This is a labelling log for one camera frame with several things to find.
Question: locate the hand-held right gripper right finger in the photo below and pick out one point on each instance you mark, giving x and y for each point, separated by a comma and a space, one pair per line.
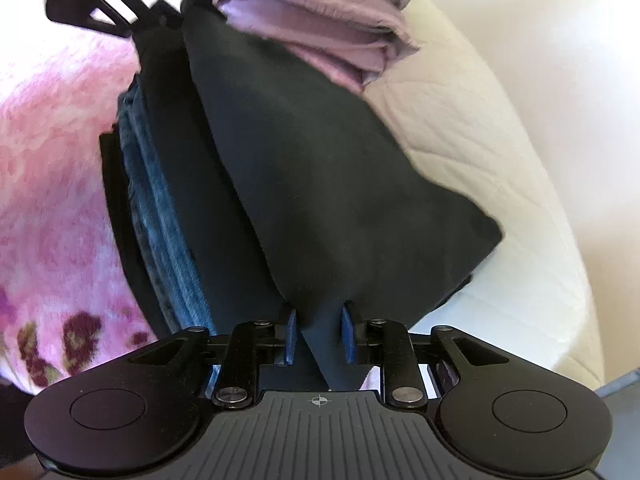
349, 332

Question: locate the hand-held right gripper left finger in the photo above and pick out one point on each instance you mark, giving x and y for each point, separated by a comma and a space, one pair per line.
291, 337

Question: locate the dark teal long-sleeved shirt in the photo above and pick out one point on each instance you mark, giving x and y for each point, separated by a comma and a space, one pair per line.
325, 170

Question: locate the lilac folded cloth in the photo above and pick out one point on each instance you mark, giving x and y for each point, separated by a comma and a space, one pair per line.
320, 25

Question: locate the folded blue jeans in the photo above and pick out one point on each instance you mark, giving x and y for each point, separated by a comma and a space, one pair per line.
155, 220

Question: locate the pink rose-patterned blanket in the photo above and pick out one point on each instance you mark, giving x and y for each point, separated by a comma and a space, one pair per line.
55, 185

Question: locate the black folded garment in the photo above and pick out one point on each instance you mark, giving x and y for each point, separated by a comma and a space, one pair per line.
125, 240

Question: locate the cream quilted mattress pad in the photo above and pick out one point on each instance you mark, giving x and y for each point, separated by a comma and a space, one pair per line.
500, 170

